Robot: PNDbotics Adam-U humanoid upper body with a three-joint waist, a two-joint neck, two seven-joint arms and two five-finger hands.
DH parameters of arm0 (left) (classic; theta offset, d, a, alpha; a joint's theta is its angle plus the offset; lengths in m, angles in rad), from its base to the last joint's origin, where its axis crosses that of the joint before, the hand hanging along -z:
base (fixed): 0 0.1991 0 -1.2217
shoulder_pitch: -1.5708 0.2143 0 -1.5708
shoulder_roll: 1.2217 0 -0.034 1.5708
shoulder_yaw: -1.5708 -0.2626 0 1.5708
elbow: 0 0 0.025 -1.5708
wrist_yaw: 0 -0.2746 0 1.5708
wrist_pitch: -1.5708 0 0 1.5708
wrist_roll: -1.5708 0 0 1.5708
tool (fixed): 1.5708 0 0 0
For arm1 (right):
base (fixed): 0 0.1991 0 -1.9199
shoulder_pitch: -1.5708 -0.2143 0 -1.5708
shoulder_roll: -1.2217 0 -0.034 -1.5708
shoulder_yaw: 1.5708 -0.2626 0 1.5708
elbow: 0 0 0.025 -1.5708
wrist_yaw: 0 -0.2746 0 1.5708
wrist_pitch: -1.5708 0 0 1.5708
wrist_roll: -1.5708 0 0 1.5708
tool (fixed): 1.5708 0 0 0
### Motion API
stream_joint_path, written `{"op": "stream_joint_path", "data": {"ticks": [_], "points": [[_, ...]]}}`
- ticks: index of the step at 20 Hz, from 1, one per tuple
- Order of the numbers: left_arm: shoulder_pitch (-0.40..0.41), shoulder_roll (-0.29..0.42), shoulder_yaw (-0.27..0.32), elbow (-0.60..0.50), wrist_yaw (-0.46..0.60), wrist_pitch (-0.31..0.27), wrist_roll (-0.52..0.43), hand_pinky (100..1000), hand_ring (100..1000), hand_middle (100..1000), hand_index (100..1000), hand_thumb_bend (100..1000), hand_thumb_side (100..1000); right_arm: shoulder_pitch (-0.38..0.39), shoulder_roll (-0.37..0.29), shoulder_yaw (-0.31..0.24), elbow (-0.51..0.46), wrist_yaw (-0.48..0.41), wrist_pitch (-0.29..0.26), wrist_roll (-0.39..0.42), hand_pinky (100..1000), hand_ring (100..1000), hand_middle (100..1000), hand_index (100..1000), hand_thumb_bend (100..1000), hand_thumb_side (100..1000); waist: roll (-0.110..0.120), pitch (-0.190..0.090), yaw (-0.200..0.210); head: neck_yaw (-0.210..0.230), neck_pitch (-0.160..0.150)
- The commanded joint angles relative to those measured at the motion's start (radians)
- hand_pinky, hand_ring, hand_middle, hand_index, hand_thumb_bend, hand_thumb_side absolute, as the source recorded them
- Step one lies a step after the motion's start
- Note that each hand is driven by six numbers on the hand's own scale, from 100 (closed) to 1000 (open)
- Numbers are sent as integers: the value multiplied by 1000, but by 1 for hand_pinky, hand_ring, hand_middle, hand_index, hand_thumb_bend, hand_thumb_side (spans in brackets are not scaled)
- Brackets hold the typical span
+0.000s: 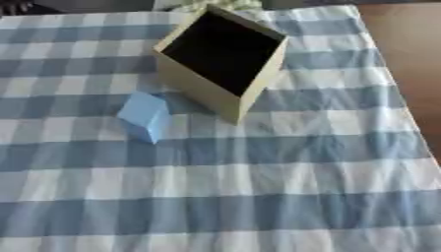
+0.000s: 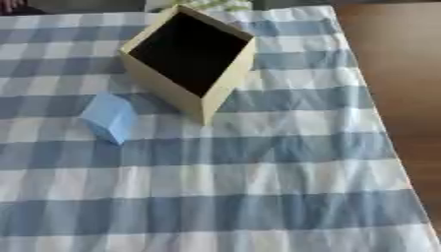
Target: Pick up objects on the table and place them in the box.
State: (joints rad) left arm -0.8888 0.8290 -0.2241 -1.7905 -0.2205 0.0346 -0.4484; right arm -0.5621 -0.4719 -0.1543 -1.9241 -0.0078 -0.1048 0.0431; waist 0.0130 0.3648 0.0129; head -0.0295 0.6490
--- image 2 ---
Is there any person's hand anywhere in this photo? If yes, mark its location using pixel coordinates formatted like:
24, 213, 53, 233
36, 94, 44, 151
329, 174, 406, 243
0, 0, 28, 16

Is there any green and white cloth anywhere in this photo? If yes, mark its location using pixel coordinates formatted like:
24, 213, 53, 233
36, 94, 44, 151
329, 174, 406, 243
143, 0, 255, 13

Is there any light blue cube block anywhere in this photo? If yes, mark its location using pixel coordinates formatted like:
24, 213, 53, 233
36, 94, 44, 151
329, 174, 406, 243
77, 92, 140, 147

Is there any tan cardboard box black inside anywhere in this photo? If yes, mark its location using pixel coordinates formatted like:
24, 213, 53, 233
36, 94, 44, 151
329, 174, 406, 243
117, 3, 259, 127

